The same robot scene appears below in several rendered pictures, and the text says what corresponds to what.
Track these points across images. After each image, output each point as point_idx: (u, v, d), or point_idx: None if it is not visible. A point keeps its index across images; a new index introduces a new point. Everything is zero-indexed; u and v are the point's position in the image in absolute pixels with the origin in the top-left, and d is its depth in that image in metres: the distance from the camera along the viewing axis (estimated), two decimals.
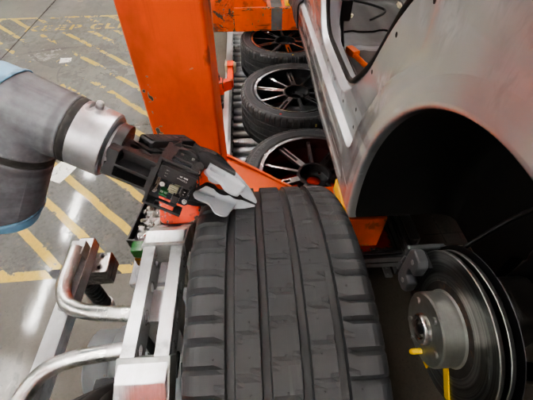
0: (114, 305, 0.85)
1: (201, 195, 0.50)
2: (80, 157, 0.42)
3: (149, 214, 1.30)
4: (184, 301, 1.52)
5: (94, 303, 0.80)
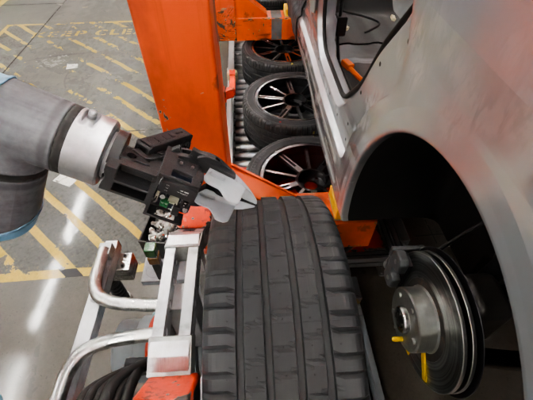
0: None
1: (201, 199, 0.50)
2: (77, 173, 0.41)
3: None
4: None
5: None
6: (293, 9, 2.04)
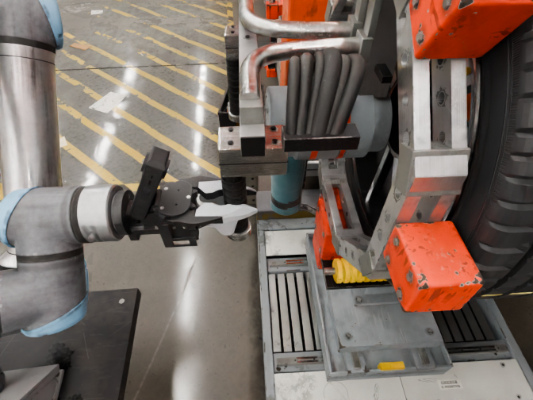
0: None
1: (205, 198, 0.56)
2: None
3: None
4: (258, 202, 1.46)
5: (235, 101, 0.77)
6: None
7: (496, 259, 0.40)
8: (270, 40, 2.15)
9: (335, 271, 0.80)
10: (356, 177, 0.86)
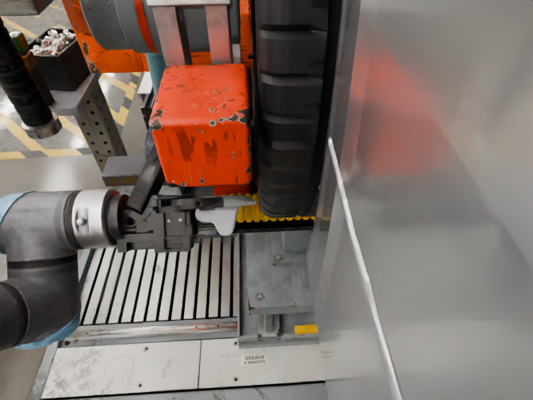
0: None
1: None
2: None
3: None
4: (106, 167, 1.33)
5: None
6: None
7: (285, 98, 0.27)
8: None
9: None
10: (254, 105, 0.74)
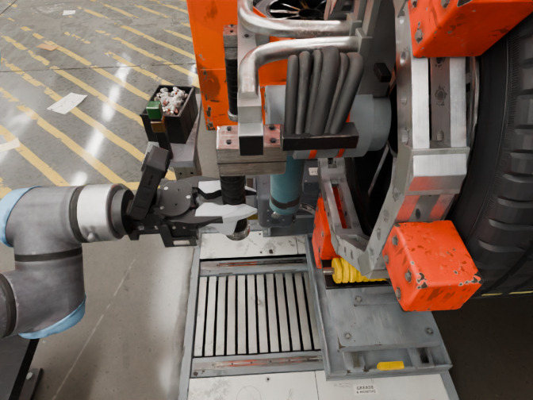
0: None
1: (205, 198, 0.56)
2: None
3: (163, 97, 1.24)
4: None
5: (234, 101, 0.77)
6: None
7: (496, 258, 0.40)
8: None
9: (335, 271, 0.80)
10: (355, 177, 0.86)
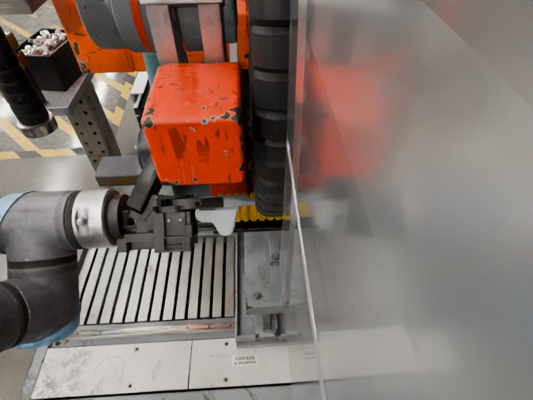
0: None
1: None
2: None
3: None
4: (100, 167, 1.33)
5: None
6: None
7: (278, 94, 0.27)
8: None
9: None
10: (251, 104, 0.74)
